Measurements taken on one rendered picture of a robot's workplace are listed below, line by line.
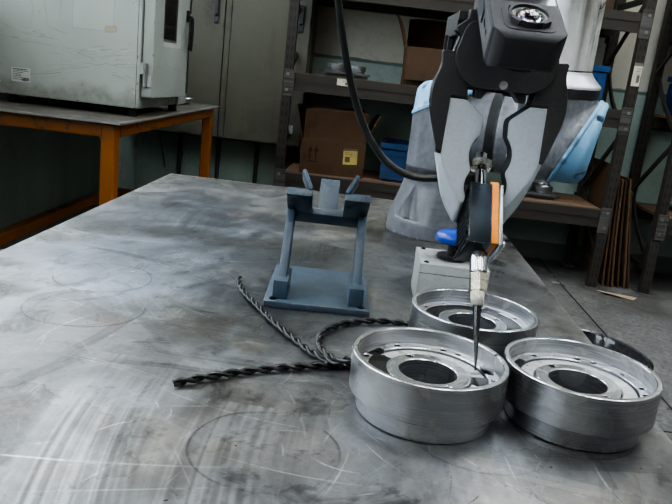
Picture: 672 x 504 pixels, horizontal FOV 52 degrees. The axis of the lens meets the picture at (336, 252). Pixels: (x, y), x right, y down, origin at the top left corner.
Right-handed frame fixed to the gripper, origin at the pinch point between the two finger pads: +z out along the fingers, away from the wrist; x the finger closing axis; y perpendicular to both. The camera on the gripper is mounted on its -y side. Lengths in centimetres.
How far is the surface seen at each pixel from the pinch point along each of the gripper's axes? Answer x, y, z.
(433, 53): -36, 343, -24
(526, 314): -6.6, 5.2, 9.5
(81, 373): 26.7, -7.4, 13.2
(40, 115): 109, 183, 16
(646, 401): -10.1, -10.8, 9.2
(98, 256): 35.1, 20.5, 13.2
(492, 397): -0.3, -11.3, 9.8
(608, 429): -7.7, -11.5, 11.0
